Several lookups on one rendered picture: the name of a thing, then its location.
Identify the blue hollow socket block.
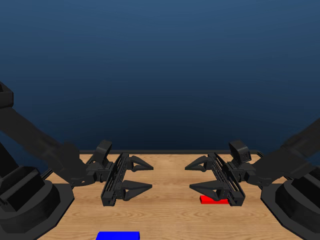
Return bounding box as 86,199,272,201
96,231,140,240

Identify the thin red peg bar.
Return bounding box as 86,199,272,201
199,195,230,205

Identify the black table frame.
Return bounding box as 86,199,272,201
41,149,265,181

